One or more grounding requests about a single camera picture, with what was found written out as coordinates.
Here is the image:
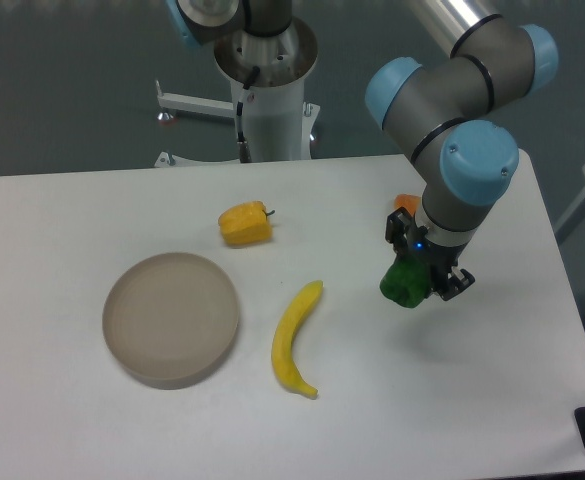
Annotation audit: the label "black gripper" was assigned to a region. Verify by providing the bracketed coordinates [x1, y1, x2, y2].
[384, 208, 475, 301]

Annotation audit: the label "green pepper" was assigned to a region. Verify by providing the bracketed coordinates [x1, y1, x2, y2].
[379, 255, 431, 309]

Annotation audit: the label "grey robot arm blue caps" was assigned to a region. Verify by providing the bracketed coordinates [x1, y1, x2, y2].
[167, 1, 559, 308]

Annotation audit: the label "orange pepper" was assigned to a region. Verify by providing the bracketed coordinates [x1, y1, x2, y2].
[393, 194, 421, 216]

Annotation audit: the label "yellow pepper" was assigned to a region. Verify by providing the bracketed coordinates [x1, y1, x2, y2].
[218, 201, 274, 246]

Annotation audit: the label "beige round plate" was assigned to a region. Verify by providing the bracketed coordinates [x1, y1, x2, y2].
[102, 252, 240, 390]

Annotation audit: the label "yellow banana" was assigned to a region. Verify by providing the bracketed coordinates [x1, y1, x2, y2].
[271, 280, 323, 399]

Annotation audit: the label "black cable on pedestal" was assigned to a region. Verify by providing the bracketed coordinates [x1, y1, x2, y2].
[235, 65, 261, 164]

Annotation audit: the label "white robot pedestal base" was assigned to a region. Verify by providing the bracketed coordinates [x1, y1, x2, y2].
[155, 17, 320, 163]

